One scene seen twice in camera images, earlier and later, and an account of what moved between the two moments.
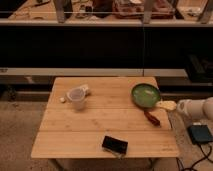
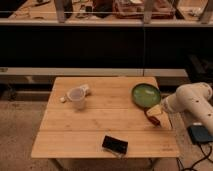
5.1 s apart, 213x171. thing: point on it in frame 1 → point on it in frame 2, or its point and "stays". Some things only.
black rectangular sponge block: [115, 144] stays
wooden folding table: [104, 117] stays
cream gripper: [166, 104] → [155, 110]
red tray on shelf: [134, 9] stays
